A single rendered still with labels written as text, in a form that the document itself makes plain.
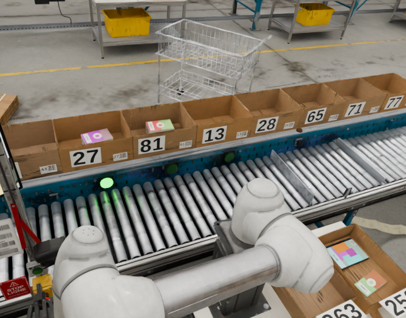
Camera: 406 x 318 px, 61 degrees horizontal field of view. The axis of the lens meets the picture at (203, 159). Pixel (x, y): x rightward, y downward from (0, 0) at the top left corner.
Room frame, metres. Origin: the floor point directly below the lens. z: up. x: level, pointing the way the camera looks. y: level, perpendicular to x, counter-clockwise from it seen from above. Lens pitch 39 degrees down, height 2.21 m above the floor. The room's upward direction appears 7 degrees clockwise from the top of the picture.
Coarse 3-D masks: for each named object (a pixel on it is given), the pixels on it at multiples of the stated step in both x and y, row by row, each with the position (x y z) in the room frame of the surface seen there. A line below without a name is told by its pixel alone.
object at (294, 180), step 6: (270, 156) 1.89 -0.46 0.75; (276, 156) 1.84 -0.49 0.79; (276, 162) 1.83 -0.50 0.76; (282, 162) 1.78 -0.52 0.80; (282, 168) 1.76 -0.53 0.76; (288, 168) 1.72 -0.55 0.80; (288, 174) 1.70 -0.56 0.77; (294, 174) 1.66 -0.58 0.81; (294, 180) 1.64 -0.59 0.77; (300, 180) 1.61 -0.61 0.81; (294, 186) 1.63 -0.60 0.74; (300, 186) 1.59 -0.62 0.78; (300, 192) 1.57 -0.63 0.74; (306, 192) 1.54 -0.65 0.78; (306, 198) 1.52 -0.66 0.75; (312, 198) 1.49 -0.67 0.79
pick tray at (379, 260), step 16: (352, 224) 1.26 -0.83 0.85; (320, 240) 1.16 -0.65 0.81; (336, 240) 1.21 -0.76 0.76; (368, 240) 1.18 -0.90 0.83; (368, 256) 1.13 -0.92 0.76; (384, 256) 1.09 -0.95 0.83; (352, 272) 1.02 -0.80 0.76; (368, 272) 1.04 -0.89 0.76; (384, 272) 1.05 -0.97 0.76; (400, 272) 1.00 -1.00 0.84; (352, 288) 0.89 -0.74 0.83; (384, 288) 0.95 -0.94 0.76; (400, 288) 0.96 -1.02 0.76; (368, 304) 0.81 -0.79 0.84
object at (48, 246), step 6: (48, 240) 0.77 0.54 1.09; (54, 240) 0.77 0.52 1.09; (60, 240) 0.78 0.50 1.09; (36, 246) 0.74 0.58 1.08; (42, 246) 0.74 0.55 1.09; (48, 246) 0.74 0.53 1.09; (54, 246) 0.75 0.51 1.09; (60, 246) 0.75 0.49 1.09; (36, 252) 0.72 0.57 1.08; (42, 252) 0.72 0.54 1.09; (48, 252) 0.72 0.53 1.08; (54, 252) 0.73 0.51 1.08; (36, 258) 0.70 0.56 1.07; (42, 258) 0.71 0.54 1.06; (48, 258) 0.72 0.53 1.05; (54, 258) 0.74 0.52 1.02; (42, 264) 0.73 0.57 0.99; (48, 264) 0.73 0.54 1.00
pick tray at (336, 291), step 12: (336, 276) 0.95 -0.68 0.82; (276, 288) 0.87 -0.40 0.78; (288, 288) 0.89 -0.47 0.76; (324, 288) 0.92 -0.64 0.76; (336, 288) 0.92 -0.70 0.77; (348, 288) 0.88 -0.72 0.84; (288, 300) 0.80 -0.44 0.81; (300, 300) 0.84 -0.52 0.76; (312, 300) 0.85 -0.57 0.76; (324, 300) 0.85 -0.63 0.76; (336, 300) 0.86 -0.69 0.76; (348, 300) 0.81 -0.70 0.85; (300, 312) 0.74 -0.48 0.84; (312, 312) 0.79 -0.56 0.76
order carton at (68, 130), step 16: (112, 112) 1.76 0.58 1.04; (64, 128) 1.63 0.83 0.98; (80, 128) 1.67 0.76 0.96; (96, 128) 1.71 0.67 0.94; (112, 128) 1.76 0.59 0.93; (128, 128) 1.60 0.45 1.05; (64, 144) 1.58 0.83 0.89; (80, 144) 1.60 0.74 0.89; (96, 144) 1.44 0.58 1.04; (112, 144) 1.48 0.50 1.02; (128, 144) 1.52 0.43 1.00; (64, 160) 1.36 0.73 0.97; (112, 160) 1.47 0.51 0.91; (128, 160) 1.52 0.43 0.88
